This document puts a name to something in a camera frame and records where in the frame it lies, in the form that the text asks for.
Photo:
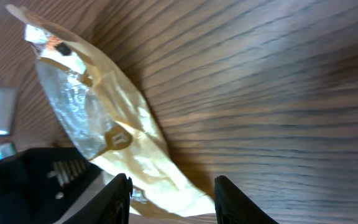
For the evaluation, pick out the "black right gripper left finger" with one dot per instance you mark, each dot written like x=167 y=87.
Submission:
x=110 y=206

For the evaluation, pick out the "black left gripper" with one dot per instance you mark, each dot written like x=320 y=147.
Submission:
x=40 y=184

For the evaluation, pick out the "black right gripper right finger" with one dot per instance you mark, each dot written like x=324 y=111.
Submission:
x=232 y=206

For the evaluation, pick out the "clear bagged bread pack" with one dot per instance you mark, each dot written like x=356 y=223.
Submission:
x=108 y=120

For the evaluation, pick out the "green Kleenex tissue pack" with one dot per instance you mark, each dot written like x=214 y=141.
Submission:
x=7 y=149

